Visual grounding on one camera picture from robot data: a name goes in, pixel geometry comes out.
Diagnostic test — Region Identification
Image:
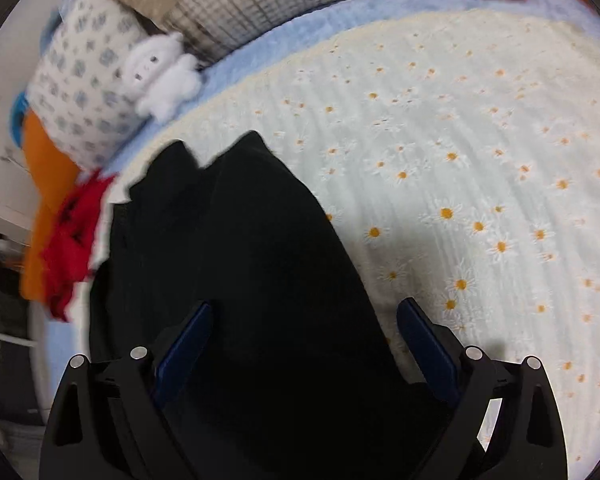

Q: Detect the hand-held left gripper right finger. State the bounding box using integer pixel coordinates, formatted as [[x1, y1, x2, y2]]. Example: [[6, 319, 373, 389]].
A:
[[396, 297, 568, 480]]

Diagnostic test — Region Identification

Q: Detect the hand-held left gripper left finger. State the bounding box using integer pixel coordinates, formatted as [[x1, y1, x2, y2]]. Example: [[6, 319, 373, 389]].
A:
[[39, 301, 213, 480]]

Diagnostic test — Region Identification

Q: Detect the black garment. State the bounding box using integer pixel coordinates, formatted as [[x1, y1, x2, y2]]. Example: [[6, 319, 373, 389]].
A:
[[87, 130, 461, 480]]

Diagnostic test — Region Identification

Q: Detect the red cloth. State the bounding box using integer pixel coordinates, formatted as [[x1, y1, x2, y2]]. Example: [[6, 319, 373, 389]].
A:
[[40, 170, 118, 321]]

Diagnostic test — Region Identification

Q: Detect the white daisy print blanket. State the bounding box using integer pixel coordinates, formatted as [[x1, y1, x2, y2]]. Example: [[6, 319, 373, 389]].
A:
[[75, 10, 600, 480]]

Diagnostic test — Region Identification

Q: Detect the orange cushion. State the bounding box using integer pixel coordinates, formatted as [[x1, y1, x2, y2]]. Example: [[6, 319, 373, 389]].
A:
[[20, 110, 81, 306]]

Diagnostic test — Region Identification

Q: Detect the white plush toy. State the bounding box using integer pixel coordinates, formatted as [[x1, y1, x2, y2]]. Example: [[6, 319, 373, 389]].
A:
[[122, 31, 203, 123]]

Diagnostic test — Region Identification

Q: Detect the white blue floral pillow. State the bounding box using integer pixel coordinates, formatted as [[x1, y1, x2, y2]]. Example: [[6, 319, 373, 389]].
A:
[[27, 0, 153, 171]]

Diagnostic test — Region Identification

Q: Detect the blue round object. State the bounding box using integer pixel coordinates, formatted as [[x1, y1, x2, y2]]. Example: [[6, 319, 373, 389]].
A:
[[7, 90, 33, 146]]

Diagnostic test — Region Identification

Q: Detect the light blue fleece sheet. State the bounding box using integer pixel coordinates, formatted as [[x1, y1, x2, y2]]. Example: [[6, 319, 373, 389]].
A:
[[32, 0, 600, 411]]

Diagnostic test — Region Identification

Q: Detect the beige plaid patchwork pillow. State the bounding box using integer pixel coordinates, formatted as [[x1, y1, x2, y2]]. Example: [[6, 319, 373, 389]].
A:
[[95, 0, 388, 66]]

